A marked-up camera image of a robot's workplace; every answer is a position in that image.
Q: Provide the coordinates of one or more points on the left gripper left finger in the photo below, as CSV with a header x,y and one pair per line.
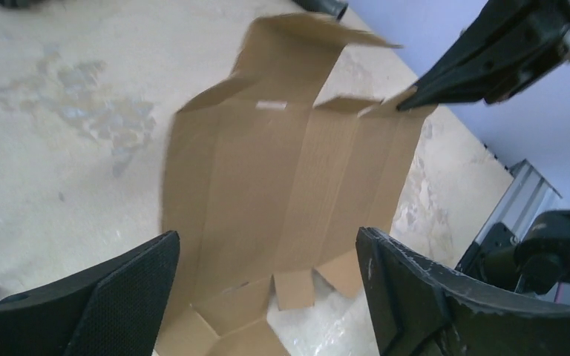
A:
x,y
113,308

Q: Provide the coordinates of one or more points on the aluminium frame profile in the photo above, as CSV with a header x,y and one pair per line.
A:
x,y
528,195

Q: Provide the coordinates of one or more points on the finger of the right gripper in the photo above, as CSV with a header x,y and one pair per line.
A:
x,y
508,47

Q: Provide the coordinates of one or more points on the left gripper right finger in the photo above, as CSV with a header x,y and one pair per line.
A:
x,y
420,307

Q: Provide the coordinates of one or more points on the brown cardboard box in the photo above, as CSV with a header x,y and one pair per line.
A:
x,y
265,186

